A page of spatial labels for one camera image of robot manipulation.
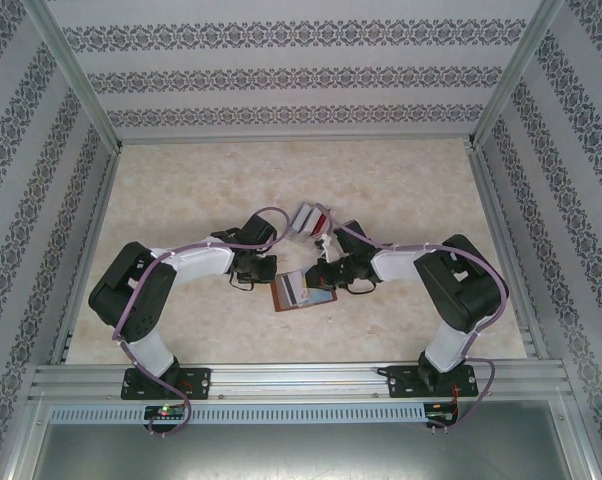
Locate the light blue card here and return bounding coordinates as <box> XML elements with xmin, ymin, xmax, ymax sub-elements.
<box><xmin>302</xmin><ymin>287</ymin><xmax>338</xmax><ymax>306</ymax></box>

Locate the brown leather card holder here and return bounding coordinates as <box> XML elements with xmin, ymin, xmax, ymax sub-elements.
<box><xmin>270</xmin><ymin>271</ymin><xmax>340</xmax><ymax>314</ymax></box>

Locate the clear acrylic card stand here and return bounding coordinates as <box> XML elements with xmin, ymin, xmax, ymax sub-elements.
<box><xmin>289</xmin><ymin>201</ymin><xmax>336</xmax><ymax>246</ymax></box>

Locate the left controller board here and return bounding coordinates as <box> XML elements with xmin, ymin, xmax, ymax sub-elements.
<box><xmin>144</xmin><ymin>404</ymin><xmax>188</xmax><ymax>422</ymax></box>

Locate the controller board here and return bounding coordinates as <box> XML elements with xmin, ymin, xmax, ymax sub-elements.
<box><xmin>424</xmin><ymin>409</ymin><xmax>458</xmax><ymax>427</ymax></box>
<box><xmin>144</xmin><ymin>404</ymin><xmax>188</xmax><ymax>422</ymax></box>

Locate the steel sheet panel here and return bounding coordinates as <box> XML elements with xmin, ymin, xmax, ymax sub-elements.
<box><xmin>28</xmin><ymin>399</ymin><xmax>590</xmax><ymax>480</ymax></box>

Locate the right controller board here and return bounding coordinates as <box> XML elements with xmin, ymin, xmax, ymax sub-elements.
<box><xmin>424</xmin><ymin>409</ymin><xmax>458</xmax><ymax>427</ymax></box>

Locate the aluminium mounting rail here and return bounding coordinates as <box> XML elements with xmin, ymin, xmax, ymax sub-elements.
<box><xmin>28</xmin><ymin>358</ymin><xmax>575</xmax><ymax>401</ymax></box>

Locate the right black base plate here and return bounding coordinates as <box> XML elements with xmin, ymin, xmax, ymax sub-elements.
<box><xmin>386</xmin><ymin>364</ymin><xmax>480</xmax><ymax>400</ymax></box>

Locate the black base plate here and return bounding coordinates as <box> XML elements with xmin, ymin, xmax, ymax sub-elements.
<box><xmin>120</xmin><ymin>367</ymin><xmax>213</xmax><ymax>401</ymax></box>
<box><xmin>386</xmin><ymin>364</ymin><xmax>480</xmax><ymax>400</ymax></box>

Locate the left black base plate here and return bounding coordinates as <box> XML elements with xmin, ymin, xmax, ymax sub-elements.
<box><xmin>120</xmin><ymin>367</ymin><xmax>213</xmax><ymax>401</ymax></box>

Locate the grey slotted cable duct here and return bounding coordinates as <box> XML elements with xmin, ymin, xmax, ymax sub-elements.
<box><xmin>48</xmin><ymin>403</ymin><xmax>427</xmax><ymax>425</ymax></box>

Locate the aluminium side rail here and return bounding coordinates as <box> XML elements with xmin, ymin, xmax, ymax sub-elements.
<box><xmin>466</xmin><ymin>147</ymin><xmax>552</xmax><ymax>360</ymax></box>
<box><xmin>48</xmin><ymin>147</ymin><xmax>125</xmax><ymax>365</ymax></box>

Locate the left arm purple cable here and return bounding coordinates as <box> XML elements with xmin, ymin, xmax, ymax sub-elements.
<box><xmin>111</xmin><ymin>207</ymin><xmax>291</xmax><ymax>440</ymax></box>

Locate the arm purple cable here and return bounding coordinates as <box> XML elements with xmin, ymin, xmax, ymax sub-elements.
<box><xmin>111</xmin><ymin>207</ymin><xmax>291</xmax><ymax>440</ymax></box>
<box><xmin>314</xmin><ymin>202</ymin><xmax>510</xmax><ymax>437</ymax></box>

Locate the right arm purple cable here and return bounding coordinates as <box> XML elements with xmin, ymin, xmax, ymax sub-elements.
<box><xmin>314</xmin><ymin>202</ymin><xmax>510</xmax><ymax>437</ymax></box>

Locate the aluminium frame post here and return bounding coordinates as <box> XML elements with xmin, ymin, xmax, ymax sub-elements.
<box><xmin>20</xmin><ymin>0</ymin><xmax>125</xmax><ymax>151</ymax></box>
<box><xmin>466</xmin><ymin>0</ymin><xmax>567</xmax><ymax>151</ymax></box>

